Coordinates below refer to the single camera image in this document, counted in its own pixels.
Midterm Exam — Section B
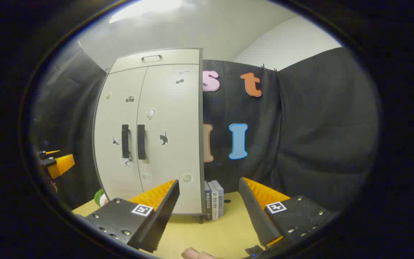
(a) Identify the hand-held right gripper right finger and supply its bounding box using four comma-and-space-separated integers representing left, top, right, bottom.
238, 177, 333, 252

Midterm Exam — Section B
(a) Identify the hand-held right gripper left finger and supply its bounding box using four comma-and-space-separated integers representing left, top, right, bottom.
76, 179, 180, 253

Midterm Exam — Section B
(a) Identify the white camera-sticker cabinet door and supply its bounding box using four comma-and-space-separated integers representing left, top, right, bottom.
94, 67, 148, 202

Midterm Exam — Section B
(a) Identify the white double-door shoe cabinet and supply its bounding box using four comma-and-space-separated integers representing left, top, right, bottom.
92, 48, 204, 223

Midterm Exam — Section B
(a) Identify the white glasses-sticker cabinet door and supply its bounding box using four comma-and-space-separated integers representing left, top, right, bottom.
136, 64, 201, 215

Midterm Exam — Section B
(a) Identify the white cabinet drawer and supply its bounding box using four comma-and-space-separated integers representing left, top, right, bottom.
109, 49, 200, 74

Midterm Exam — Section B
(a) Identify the light grey book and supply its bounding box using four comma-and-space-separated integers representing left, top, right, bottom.
212, 180, 225, 218

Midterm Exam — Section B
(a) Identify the white book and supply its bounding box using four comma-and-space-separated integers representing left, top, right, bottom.
208, 181, 219, 220

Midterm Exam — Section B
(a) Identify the dark grey book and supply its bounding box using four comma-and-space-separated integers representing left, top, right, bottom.
204, 181, 213, 221

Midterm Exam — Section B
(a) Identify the green striped toy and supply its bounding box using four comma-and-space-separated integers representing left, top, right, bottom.
94, 189, 109, 208

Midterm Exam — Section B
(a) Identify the black backdrop cloth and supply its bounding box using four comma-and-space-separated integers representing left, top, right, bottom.
31, 47, 380, 213

